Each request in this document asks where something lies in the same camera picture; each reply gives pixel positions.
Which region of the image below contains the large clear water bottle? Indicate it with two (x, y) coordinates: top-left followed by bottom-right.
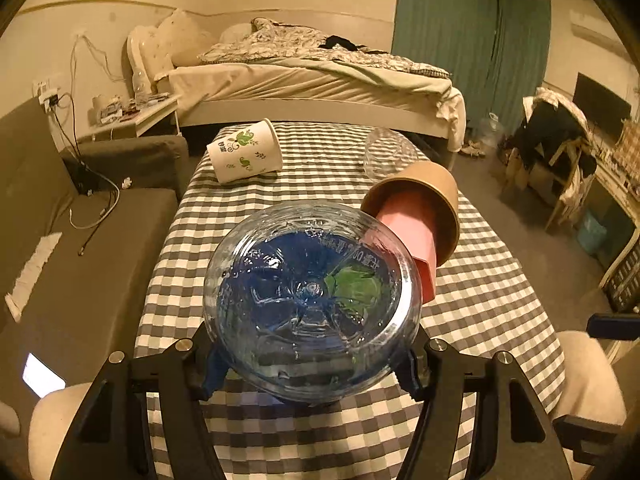
(472, 112), (503, 150)

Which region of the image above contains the white fringed cloth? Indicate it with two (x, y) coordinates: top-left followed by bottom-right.
(4, 232), (64, 322)

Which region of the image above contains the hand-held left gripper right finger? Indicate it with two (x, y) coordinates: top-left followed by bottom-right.
(397, 325), (574, 480)

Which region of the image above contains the clear glass cup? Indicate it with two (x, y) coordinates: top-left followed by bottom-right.
(364, 127), (420, 181)

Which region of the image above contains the black television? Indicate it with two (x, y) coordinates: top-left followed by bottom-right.
(572, 72), (632, 137)

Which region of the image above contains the wall power strip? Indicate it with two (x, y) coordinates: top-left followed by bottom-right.
(32, 79), (63, 112)

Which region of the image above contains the white air conditioner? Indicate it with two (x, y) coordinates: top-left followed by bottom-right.
(570, 20), (626, 53)

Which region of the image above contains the white nightstand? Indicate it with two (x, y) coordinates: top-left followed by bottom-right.
(90, 94), (181, 140)

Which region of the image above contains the bed with beige sheet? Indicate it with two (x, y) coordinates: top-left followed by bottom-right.
(127, 7), (468, 153)

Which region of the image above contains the wooden chair with clothes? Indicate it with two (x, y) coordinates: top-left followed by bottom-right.
(504, 86), (601, 233)

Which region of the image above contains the black cable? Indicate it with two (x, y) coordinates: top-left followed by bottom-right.
(52, 92), (122, 256)

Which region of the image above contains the green curtain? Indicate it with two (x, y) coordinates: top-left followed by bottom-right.
(391, 0), (552, 133)

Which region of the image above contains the clear plastic water bottle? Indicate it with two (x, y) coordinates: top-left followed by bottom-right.
(202, 199), (423, 406)

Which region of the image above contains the blue waste bin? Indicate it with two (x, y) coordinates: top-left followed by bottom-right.
(577, 209), (609, 256)

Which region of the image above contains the cream cushioned chair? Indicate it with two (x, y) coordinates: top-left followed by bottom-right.
(27, 382), (101, 480)
(549, 330), (628, 428)

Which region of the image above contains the white paper cup green print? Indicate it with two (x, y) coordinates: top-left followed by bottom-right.
(206, 118), (283, 184)

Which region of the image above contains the black garment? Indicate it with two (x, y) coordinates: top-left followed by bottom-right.
(320, 35), (368, 52)

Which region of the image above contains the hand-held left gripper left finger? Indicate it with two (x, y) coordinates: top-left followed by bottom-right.
(50, 321), (232, 480)

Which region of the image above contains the grey white checkered tablecloth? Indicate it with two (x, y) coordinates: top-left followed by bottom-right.
(132, 121), (566, 480)

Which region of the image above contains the white cable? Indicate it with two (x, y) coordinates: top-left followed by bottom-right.
(70, 31), (128, 98)

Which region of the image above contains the floral patterned quilt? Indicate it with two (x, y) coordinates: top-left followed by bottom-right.
(197, 17), (451, 81)

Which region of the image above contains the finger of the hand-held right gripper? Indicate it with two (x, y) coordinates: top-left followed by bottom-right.
(587, 311), (640, 342)
(552, 415), (632, 467)

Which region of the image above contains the cream tufted pillow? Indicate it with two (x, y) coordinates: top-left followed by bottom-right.
(156, 8), (217, 68)

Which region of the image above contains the brown paper cup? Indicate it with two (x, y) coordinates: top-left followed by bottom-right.
(361, 160), (460, 267)

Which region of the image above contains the grey fabric sofa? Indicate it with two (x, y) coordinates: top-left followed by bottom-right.
(0, 95), (191, 441)

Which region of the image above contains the pink plastic cup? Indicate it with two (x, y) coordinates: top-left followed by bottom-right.
(363, 191), (437, 305)

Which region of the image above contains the lit phone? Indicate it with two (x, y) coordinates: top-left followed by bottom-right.
(22, 353), (67, 399)

